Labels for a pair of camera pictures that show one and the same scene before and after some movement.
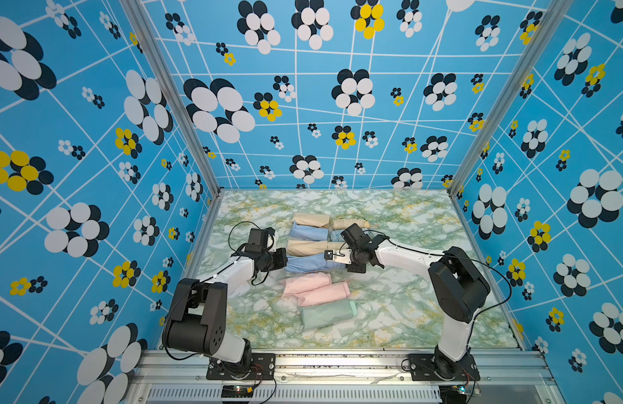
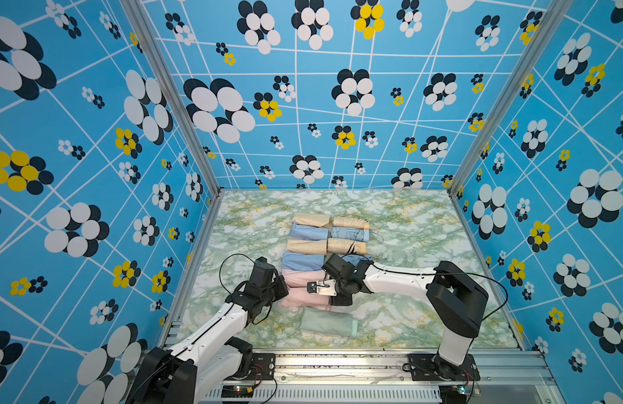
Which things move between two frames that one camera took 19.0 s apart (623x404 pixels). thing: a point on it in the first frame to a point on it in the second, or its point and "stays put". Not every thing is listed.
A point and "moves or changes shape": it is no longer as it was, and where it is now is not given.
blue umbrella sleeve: (302, 231) stays put
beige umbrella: (344, 224) stays put
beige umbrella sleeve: (312, 219) stays put
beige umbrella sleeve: (306, 247) stays put
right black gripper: (354, 268) to (339, 301)
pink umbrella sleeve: (301, 282) moves or changes shape
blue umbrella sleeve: (306, 264) stays put
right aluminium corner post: (554, 15) stays put
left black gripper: (282, 258) to (279, 281)
